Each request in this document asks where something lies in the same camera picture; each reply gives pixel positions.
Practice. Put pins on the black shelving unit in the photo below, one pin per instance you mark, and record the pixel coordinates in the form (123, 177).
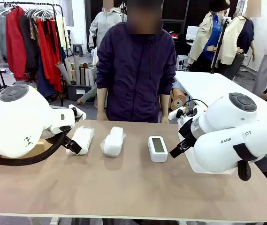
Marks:
(175, 14)

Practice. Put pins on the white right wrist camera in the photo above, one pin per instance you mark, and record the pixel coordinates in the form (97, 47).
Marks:
(176, 113)

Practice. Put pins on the person's left hand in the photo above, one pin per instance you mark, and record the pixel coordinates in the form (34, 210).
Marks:
(165, 119)

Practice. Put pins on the tall grey cardboard roll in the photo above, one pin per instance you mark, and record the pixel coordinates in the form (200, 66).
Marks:
(77, 70)

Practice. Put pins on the person's left forearm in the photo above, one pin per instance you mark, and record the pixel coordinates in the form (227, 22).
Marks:
(164, 105)

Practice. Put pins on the white monitor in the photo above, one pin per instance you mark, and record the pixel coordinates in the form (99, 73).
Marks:
(192, 32)

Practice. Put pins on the black tripod pole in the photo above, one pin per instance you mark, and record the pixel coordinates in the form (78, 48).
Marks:
(218, 47)

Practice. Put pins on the person in grey hoodie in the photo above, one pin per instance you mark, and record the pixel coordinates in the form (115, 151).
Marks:
(102, 23)

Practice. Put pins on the mannequin beige vest navy top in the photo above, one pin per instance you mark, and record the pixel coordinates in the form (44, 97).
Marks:
(231, 37)

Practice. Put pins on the black garment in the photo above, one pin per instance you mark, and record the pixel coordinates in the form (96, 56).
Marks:
(27, 47)

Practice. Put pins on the white work table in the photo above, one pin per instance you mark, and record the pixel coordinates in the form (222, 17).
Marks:
(206, 86)

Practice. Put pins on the white unwrapped digital clock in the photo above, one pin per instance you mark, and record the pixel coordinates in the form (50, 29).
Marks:
(157, 148)

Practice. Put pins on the red jacket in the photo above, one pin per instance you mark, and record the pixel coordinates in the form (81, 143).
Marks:
(16, 42)

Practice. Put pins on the red dress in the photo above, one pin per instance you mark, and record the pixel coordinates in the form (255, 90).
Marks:
(50, 58)

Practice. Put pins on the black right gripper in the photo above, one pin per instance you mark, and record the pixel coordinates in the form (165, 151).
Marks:
(186, 130)

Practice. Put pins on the cream garment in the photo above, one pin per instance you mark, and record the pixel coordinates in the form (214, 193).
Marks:
(61, 32)

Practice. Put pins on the leaning grey cardboard roll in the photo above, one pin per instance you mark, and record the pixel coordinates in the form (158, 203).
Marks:
(64, 73)

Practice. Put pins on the white computer case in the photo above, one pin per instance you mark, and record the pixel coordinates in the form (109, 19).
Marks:
(182, 62)

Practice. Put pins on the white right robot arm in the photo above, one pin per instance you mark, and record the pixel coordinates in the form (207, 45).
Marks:
(229, 145)

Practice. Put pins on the navy garment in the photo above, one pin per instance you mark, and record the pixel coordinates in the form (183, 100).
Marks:
(44, 82)

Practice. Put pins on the beige cardboard roll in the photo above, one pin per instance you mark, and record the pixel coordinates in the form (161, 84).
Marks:
(69, 68)

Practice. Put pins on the person's right forearm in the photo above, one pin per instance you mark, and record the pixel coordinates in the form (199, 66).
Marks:
(101, 100)

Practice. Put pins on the dark storage bin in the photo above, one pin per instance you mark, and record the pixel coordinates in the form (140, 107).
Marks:
(73, 92)

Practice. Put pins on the grey plastic stool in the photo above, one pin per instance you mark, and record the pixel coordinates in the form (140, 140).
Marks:
(78, 49)

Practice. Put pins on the black metal clothes rack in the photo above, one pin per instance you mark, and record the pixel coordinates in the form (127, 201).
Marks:
(20, 3)

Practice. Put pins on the person's right hand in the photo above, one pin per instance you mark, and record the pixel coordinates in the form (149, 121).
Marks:
(102, 116)

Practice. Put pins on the mannequin beige coat blue shirt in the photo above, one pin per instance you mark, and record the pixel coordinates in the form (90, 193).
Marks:
(203, 35)

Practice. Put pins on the brown cardboard box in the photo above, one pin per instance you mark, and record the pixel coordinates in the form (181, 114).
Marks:
(41, 145)

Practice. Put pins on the bulky bubble-wrapped clock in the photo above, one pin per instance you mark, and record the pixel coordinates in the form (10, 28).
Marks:
(113, 143)

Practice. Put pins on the clear plastic container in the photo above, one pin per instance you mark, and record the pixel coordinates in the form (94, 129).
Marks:
(190, 160)

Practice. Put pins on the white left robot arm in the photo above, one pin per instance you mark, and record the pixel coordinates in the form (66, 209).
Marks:
(18, 117)

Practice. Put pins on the mannequin leg grey trousers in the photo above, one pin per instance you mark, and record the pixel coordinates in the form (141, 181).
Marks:
(87, 95)

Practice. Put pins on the brown paper spool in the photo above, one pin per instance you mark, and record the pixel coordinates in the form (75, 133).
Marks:
(177, 99)

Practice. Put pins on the person in navy jacket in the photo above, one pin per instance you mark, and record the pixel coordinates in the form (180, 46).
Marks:
(135, 77)

